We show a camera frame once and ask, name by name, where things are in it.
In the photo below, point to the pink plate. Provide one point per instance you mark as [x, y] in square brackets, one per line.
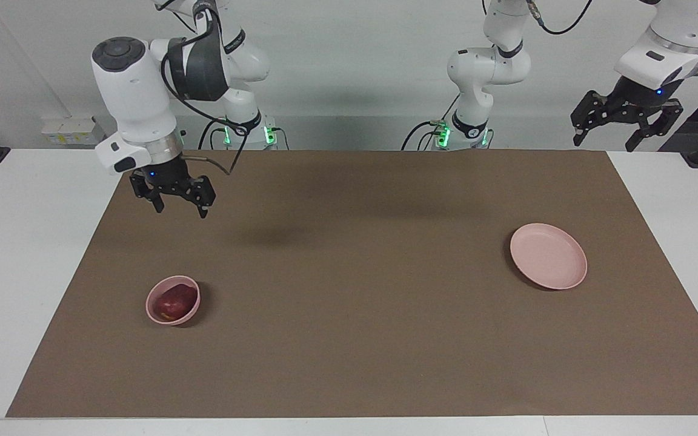
[549, 257]

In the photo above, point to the pink bowl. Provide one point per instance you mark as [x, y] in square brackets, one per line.
[190, 316]

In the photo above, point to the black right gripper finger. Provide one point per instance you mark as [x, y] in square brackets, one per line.
[143, 188]
[205, 194]

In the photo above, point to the dark red apple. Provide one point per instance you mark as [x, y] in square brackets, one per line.
[173, 301]

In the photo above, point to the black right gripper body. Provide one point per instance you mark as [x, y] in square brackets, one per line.
[170, 178]

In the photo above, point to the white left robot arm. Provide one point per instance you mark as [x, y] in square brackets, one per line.
[488, 66]

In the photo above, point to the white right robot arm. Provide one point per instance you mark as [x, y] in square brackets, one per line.
[137, 97]

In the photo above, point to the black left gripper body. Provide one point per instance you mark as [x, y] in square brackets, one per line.
[637, 103]

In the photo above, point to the brown table mat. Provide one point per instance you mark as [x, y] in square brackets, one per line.
[385, 315]

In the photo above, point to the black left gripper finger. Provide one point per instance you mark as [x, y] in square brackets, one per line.
[591, 114]
[670, 118]

